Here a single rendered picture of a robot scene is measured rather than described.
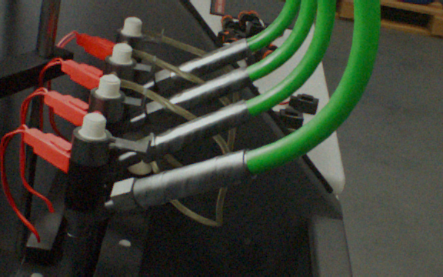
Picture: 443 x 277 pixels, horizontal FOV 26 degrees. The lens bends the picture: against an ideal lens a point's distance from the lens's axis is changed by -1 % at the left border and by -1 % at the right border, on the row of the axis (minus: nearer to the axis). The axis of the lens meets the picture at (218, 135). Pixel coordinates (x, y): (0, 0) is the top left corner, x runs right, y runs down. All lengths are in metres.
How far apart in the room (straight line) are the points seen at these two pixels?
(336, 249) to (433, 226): 2.33
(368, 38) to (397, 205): 2.90
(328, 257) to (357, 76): 0.49
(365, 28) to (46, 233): 0.42
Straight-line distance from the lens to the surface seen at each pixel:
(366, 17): 0.50
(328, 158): 1.12
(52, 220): 0.85
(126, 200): 0.59
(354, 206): 3.30
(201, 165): 0.56
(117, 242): 0.87
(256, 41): 0.90
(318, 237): 1.01
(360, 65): 0.51
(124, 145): 0.68
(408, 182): 3.60
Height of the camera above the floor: 1.42
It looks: 23 degrees down
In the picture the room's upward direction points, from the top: 12 degrees clockwise
